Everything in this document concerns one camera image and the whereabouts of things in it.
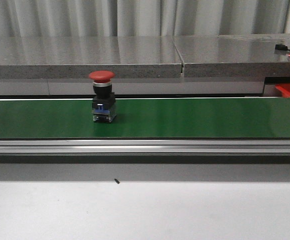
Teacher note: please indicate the grey stone counter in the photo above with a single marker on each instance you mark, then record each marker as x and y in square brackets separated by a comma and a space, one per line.
[203, 65]

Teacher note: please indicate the aluminium conveyor frame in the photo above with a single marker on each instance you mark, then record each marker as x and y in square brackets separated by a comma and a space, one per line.
[148, 147]

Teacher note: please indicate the white pleated curtain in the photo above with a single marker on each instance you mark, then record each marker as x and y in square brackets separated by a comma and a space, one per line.
[86, 18]

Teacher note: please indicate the green conveyor belt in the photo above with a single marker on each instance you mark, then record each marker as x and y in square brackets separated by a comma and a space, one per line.
[148, 118]

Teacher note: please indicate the red mushroom push button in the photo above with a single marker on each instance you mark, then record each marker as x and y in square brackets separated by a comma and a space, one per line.
[104, 102]

